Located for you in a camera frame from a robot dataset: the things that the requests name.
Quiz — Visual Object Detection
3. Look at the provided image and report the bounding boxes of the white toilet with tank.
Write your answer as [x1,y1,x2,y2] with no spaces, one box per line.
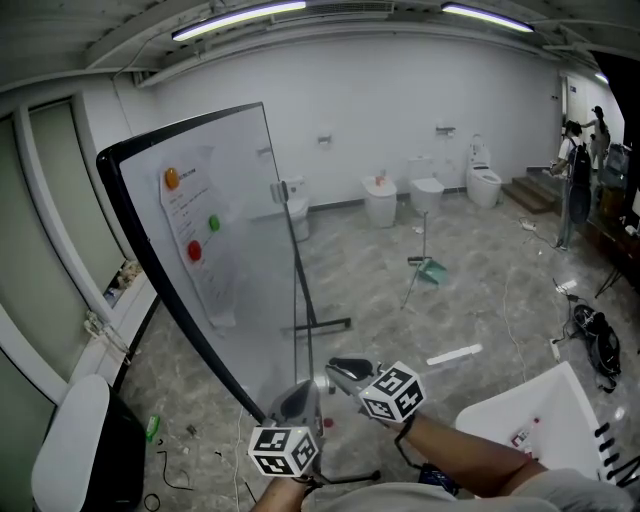
[408,156,446,219]

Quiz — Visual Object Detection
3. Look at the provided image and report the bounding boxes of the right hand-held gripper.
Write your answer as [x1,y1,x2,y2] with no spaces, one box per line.
[326,353,427,427]

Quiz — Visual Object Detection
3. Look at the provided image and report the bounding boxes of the dark side table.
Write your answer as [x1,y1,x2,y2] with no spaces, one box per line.
[573,213,640,282]

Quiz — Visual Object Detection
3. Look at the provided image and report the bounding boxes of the black peg rack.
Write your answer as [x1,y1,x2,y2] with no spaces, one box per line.
[593,421,640,487]

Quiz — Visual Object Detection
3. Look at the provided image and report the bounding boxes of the green dustpan with handle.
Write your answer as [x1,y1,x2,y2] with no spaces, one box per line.
[399,211,450,312]

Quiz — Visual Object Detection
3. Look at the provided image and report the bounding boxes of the black wrist strap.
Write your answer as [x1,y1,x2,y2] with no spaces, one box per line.
[393,417,427,471]

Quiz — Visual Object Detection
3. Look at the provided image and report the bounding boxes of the person's left forearm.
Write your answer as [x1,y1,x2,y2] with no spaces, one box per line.
[253,474,312,512]

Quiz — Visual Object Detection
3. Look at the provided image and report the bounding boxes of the person's dark shoe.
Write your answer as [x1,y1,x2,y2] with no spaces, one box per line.
[416,461,457,495]

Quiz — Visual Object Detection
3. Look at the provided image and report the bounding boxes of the black curtain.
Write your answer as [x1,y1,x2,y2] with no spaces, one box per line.
[591,48,640,152]

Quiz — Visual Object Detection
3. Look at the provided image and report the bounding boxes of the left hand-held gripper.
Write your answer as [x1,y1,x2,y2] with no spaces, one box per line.
[248,379,327,479]

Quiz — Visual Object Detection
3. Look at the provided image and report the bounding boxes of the tall white smart toilet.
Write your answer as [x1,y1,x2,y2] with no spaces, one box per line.
[466,133,503,210]

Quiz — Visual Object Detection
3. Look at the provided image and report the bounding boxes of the black backpack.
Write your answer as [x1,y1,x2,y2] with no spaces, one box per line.
[571,303,624,395]

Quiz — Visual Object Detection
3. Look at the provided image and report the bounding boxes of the whiteboard on black stand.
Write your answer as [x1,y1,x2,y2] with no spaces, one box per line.
[95,101,384,487]

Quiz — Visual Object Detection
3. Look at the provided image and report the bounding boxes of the red white packet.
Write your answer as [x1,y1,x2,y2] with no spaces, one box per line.
[511,416,542,452]

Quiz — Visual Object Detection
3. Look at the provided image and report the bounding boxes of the person's grey shirt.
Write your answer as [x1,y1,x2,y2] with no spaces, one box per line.
[293,467,637,512]

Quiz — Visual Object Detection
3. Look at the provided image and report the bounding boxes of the white paper sheet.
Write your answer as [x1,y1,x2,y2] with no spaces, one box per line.
[158,144,237,330]

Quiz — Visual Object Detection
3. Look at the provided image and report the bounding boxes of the window sill clutter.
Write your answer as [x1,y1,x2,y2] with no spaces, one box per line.
[103,259,145,307]

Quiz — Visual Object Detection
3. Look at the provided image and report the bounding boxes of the brown steps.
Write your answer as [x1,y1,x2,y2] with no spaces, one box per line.
[500,171,567,217]

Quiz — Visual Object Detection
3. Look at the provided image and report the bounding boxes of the person's right forearm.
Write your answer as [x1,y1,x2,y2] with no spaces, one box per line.
[398,414,547,500]

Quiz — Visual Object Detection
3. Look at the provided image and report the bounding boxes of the white door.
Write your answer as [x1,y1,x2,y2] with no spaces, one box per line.
[563,73,602,132]

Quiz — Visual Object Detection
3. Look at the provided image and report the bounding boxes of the long ceiling light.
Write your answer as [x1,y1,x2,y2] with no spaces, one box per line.
[170,0,308,42]
[440,1,536,35]

